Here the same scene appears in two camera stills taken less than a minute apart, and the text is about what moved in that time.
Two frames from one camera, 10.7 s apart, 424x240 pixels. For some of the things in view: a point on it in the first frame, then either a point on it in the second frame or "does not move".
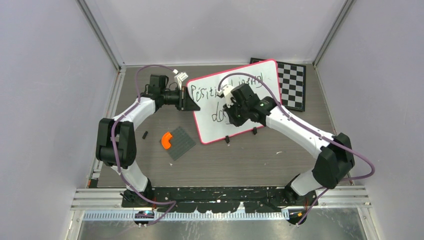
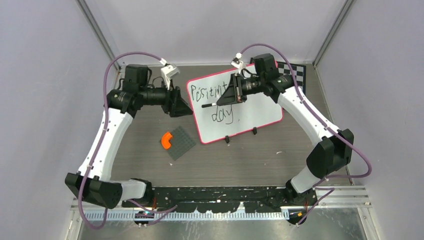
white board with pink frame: [261, 77] does not move
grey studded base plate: [180, 143] does not move
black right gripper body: [238, 112] -> [252, 85]
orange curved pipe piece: [165, 140] does not move
